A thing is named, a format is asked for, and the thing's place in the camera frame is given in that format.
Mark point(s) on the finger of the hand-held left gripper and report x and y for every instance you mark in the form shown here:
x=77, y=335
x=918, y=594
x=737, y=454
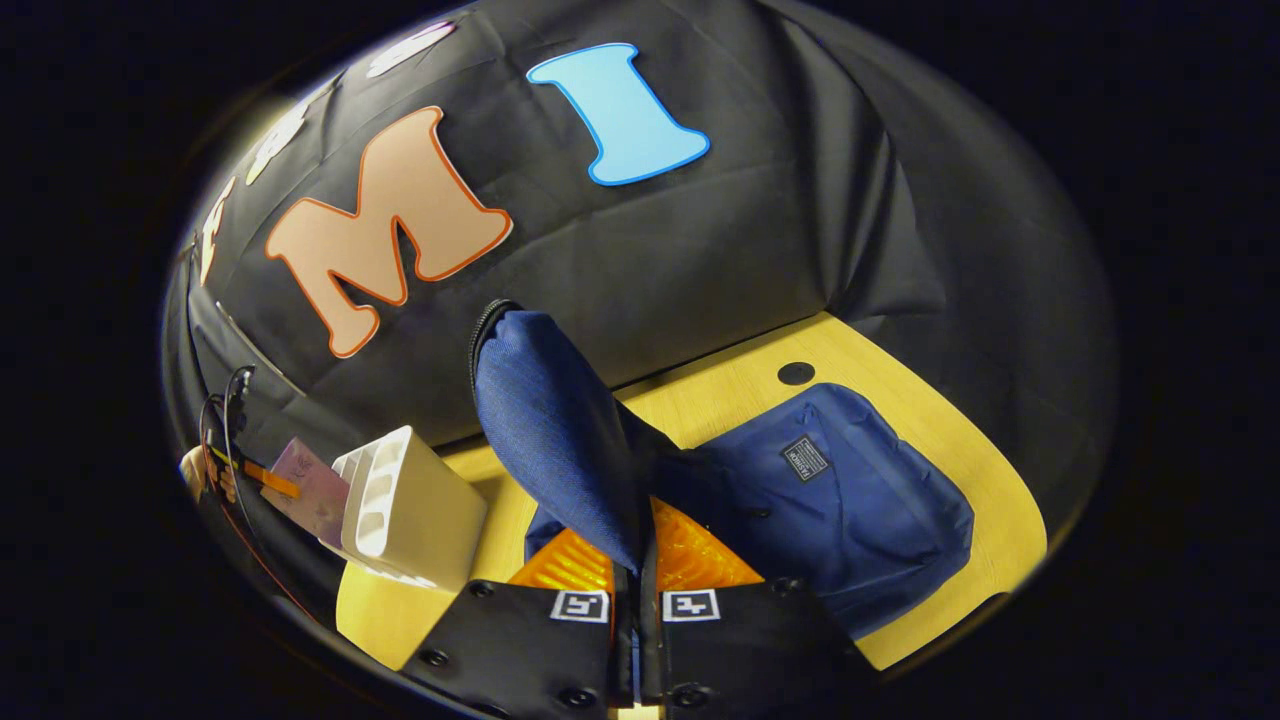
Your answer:
x=270, y=480

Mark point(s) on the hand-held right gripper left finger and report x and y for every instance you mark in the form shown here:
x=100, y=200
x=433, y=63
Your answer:
x=520, y=650

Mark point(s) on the black backdrop cloth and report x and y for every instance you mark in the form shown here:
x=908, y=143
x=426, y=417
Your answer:
x=700, y=250

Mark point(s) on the white plastic bookshelf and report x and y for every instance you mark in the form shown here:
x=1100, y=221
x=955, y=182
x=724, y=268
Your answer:
x=425, y=520

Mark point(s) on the black round desk grommet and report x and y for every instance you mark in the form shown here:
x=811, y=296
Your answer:
x=796, y=373

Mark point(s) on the pink book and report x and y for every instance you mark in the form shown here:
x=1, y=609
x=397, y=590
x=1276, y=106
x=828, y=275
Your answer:
x=310, y=495

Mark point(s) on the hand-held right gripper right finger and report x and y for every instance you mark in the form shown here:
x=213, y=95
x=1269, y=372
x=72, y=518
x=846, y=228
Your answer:
x=745, y=650

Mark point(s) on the blue schoolbag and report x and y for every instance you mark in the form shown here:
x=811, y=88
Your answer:
x=850, y=510

